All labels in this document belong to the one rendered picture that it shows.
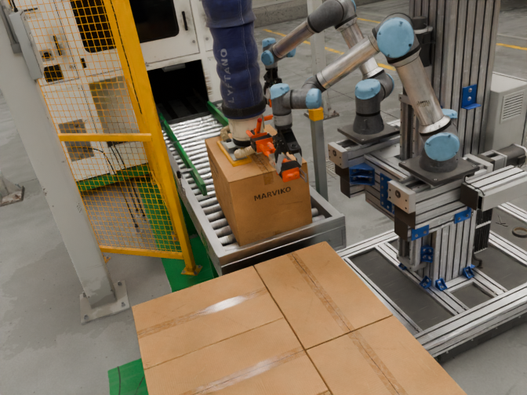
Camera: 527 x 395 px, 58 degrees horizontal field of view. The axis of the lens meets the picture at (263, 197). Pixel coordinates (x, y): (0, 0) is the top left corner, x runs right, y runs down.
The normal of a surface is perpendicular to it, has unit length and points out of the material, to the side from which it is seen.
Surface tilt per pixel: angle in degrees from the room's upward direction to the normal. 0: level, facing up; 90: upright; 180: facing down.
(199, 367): 0
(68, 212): 90
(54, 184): 90
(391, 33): 83
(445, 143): 97
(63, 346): 0
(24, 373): 0
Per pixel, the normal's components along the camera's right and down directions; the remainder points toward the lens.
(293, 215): 0.30, 0.44
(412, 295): -0.13, -0.86
